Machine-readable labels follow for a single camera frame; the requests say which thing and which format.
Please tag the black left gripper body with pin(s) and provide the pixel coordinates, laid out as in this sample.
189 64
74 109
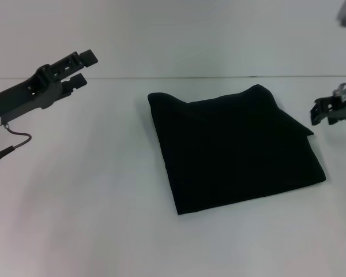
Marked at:
23 92

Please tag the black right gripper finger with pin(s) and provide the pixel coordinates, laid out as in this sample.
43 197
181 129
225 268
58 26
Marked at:
320 109

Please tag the black shirt with FREE print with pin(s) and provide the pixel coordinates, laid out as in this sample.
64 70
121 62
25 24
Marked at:
236 150

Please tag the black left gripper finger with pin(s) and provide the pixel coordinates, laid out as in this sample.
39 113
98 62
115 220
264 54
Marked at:
72 62
75 82

